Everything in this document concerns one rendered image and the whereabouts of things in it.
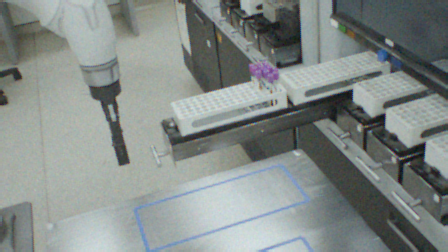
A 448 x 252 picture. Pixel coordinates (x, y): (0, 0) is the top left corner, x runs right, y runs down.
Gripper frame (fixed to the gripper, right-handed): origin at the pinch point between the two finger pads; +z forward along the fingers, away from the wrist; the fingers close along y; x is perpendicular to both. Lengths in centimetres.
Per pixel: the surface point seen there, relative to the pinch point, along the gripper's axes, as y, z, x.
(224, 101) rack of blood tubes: -1.0, -6.8, -29.1
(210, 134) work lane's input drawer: -5.7, -1.0, -23.0
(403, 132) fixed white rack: -33, -5, -62
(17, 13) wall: 350, 59, 43
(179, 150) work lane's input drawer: -6.7, 0.6, -14.1
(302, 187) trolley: -38, -3, -34
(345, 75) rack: -5, -8, -63
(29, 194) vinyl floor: 111, 80, 44
